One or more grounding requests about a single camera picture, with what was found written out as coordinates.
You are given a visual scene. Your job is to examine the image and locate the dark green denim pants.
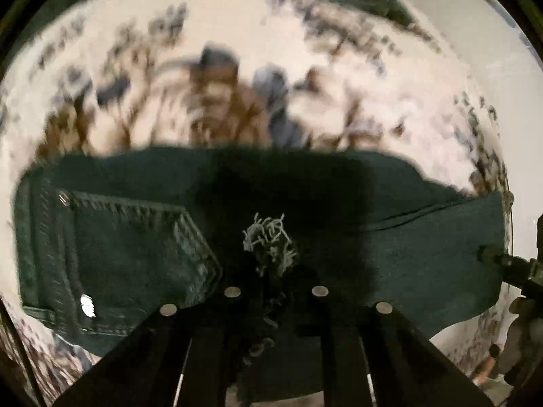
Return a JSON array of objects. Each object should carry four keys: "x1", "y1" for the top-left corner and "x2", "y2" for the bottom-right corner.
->
[{"x1": 14, "y1": 145, "x2": 510, "y2": 404}]

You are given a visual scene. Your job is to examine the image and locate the person hand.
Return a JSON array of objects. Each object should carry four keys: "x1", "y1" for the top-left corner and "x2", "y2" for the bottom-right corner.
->
[{"x1": 470, "y1": 296, "x2": 542, "y2": 388}]

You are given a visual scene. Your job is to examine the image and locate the white floral bed sheet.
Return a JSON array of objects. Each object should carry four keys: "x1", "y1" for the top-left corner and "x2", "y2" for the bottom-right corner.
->
[{"x1": 0, "y1": 0, "x2": 517, "y2": 407}]

